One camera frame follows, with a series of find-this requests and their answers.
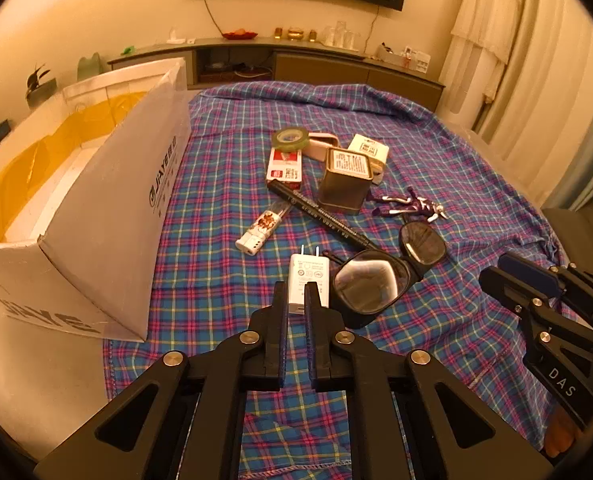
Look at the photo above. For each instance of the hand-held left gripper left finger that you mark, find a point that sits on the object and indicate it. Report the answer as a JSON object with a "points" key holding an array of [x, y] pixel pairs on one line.
{"points": [[282, 340]]}

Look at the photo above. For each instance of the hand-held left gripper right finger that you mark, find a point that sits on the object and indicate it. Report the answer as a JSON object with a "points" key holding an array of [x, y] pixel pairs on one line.
{"points": [[312, 340]]}

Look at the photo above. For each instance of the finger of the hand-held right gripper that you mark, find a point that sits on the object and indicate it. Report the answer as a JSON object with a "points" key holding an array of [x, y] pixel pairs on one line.
{"points": [[531, 274], [501, 287]]}

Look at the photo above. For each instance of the white charger plug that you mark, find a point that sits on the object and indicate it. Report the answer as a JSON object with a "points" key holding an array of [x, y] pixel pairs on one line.
{"points": [[309, 275]]}

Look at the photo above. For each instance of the black eyeglasses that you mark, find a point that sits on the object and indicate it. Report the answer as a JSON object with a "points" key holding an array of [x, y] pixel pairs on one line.
{"points": [[410, 266]]}

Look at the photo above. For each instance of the small white floral device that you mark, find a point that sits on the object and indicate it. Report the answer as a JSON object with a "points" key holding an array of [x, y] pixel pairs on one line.
{"points": [[256, 235]]}

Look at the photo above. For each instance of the black marker pen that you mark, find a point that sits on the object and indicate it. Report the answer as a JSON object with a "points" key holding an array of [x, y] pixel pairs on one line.
{"points": [[321, 215]]}

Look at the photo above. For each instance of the square metal tin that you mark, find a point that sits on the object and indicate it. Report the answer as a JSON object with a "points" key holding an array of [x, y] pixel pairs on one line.
{"points": [[341, 195]]}

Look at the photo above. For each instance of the red and white carton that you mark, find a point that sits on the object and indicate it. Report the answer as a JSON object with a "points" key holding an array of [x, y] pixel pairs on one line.
{"points": [[286, 170]]}

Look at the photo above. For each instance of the small white carton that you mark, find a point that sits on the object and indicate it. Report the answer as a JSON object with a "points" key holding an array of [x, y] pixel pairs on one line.
{"points": [[371, 147]]}

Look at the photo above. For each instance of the pink stapler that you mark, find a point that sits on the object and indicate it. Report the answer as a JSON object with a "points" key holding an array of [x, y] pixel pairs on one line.
{"points": [[321, 149]]}

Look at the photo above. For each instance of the green tape roll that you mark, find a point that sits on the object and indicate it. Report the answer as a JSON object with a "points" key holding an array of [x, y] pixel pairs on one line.
{"points": [[277, 141]]}

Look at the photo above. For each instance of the white cardboard box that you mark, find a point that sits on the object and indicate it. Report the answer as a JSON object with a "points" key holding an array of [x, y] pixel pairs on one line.
{"points": [[101, 200]]}

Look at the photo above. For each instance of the person's right hand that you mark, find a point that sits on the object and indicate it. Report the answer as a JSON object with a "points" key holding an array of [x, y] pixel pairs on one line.
{"points": [[558, 435]]}

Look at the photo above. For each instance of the blue plaid cloth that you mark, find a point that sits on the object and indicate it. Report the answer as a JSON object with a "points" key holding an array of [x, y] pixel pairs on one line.
{"points": [[226, 195]]}

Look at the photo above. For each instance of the pale curtain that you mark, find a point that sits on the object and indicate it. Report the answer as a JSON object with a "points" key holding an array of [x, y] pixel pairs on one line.
{"points": [[566, 85]]}

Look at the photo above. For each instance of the white desk calendar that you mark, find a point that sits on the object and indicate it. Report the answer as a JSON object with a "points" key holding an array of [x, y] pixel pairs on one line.
{"points": [[417, 59]]}

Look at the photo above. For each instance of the white lace covered appliance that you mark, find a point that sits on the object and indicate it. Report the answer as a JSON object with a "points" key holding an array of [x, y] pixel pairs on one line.
{"points": [[481, 35]]}

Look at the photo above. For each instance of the white organiser box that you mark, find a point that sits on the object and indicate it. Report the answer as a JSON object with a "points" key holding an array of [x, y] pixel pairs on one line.
{"points": [[387, 52]]}

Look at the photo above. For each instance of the long grey tv cabinet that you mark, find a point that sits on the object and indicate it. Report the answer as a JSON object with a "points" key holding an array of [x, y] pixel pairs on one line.
{"points": [[316, 67]]}

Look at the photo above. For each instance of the cluster of clear glasses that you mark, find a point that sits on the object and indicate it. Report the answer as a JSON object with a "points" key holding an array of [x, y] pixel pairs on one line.
{"points": [[341, 35]]}

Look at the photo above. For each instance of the wide gold ornament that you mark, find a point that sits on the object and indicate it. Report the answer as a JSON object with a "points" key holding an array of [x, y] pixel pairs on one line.
{"points": [[296, 34]]}

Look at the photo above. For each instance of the red fruit plate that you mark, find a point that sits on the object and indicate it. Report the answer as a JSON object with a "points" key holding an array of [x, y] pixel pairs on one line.
{"points": [[239, 35]]}

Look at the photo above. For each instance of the white item on cabinet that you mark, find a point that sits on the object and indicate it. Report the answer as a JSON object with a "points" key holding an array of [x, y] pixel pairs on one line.
{"points": [[179, 38]]}

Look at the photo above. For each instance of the small green item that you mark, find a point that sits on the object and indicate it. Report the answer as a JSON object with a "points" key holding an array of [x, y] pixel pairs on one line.
{"points": [[129, 50]]}

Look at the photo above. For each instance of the pale green chair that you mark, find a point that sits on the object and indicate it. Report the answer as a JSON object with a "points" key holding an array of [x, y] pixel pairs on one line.
{"points": [[89, 67]]}

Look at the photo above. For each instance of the dark potted plant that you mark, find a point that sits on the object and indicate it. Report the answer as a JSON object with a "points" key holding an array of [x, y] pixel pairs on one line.
{"points": [[37, 76]]}

